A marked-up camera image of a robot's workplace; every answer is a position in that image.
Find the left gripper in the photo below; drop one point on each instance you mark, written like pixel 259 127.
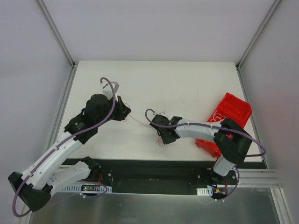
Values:
pixel 122 109

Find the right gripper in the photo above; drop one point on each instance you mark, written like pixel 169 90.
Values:
pixel 160 121

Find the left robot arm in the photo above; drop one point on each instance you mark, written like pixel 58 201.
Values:
pixel 36 185

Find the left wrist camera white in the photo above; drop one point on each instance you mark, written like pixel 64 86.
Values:
pixel 109 91

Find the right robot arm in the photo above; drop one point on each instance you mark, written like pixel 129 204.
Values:
pixel 231 139

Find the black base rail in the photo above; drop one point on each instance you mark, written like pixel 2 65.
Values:
pixel 159 177

